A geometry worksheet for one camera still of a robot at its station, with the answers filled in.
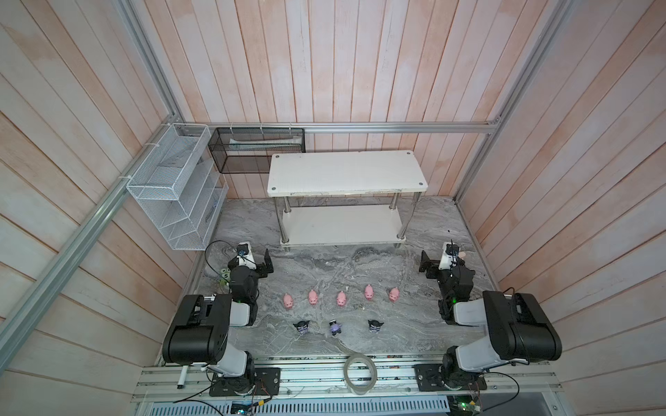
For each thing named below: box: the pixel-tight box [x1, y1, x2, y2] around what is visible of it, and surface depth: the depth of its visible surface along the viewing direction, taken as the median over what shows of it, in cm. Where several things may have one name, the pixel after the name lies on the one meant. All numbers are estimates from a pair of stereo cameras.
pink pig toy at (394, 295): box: [389, 286, 400, 304], surface depth 91 cm
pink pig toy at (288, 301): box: [283, 292, 294, 309], surface depth 90 cm
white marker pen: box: [176, 364, 189, 390], surface depth 75 cm
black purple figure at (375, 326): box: [367, 319, 385, 334], surface depth 82 cm
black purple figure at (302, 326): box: [292, 320, 311, 334], surface depth 81 cm
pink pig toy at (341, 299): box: [336, 291, 347, 307], surface depth 90 cm
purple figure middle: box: [328, 319, 343, 336], surface depth 83 cm
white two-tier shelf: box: [267, 149, 429, 249], surface depth 88 cm
